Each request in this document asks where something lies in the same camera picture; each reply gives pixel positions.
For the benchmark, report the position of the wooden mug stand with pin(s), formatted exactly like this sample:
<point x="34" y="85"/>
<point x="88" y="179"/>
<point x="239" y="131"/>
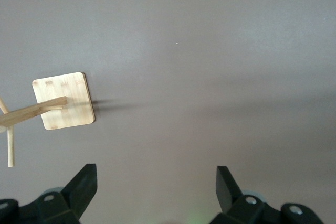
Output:
<point x="68" y="113"/>

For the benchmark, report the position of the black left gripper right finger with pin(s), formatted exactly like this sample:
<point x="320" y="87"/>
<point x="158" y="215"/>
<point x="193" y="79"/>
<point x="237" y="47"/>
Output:
<point x="231" y="197"/>

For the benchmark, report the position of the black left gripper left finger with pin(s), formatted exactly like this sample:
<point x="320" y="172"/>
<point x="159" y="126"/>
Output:
<point x="76" y="192"/>

